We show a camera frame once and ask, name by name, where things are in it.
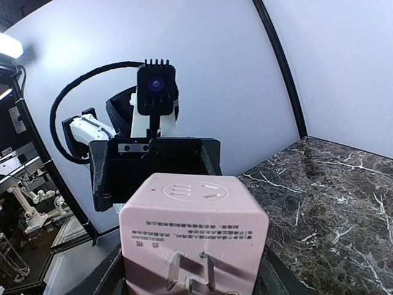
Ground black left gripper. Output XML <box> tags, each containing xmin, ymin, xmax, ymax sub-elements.
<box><xmin>88</xmin><ymin>137</ymin><xmax>222</xmax><ymax>212</ymax></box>

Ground pink cube socket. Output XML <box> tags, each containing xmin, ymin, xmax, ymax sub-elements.
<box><xmin>119</xmin><ymin>173</ymin><xmax>269</xmax><ymax>294</ymax></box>

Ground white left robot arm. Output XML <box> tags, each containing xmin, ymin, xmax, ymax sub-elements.
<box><xmin>50</xmin><ymin>59</ymin><xmax>222</xmax><ymax>212</ymax></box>

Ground ceiling light panel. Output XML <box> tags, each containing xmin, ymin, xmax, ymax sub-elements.
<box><xmin>0</xmin><ymin>33</ymin><xmax>24</xmax><ymax>58</ymax></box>

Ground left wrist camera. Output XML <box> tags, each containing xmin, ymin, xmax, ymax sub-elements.
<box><xmin>130</xmin><ymin>59</ymin><xmax>179</xmax><ymax>138</ymax></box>

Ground left black frame post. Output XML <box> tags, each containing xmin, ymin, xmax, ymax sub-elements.
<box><xmin>10</xmin><ymin>65</ymin><xmax>98</xmax><ymax>246</ymax></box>

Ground black frame post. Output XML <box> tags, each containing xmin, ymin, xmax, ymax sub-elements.
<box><xmin>253</xmin><ymin>0</ymin><xmax>308</xmax><ymax>139</ymax></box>
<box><xmin>10</xmin><ymin>65</ymin><xmax>98</xmax><ymax>246</ymax></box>

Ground right black frame post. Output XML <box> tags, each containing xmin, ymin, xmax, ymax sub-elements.
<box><xmin>253</xmin><ymin>0</ymin><xmax>308</xmax><ymax>139</ymax></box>

